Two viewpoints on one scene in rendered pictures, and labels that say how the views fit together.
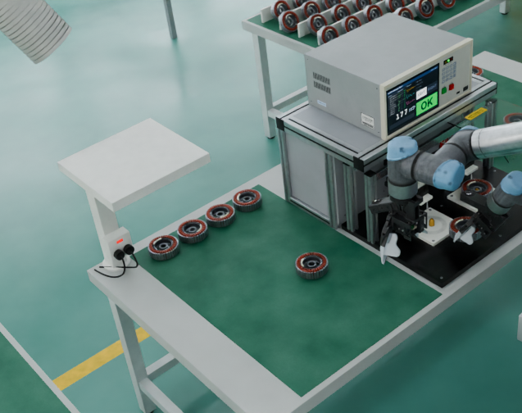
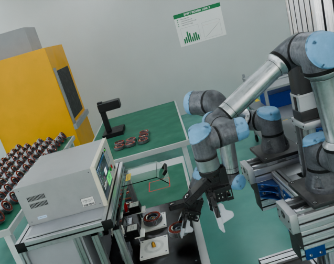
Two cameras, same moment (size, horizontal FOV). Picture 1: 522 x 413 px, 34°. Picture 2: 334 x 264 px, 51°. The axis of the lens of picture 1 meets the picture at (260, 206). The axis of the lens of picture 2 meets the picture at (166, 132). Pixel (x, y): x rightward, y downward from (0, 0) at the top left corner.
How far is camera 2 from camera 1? 1.59 m
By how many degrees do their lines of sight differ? 50
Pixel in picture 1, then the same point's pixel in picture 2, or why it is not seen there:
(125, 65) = not seen: outside the picture
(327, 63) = (38, 182)
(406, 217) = (222, 184)
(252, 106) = not seen: outside the picture
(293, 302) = not seen: outside the picture
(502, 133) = (242, 92)
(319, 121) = (51, 227)
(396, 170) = (207, 145)
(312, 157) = (61, 253)
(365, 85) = (77, 176)
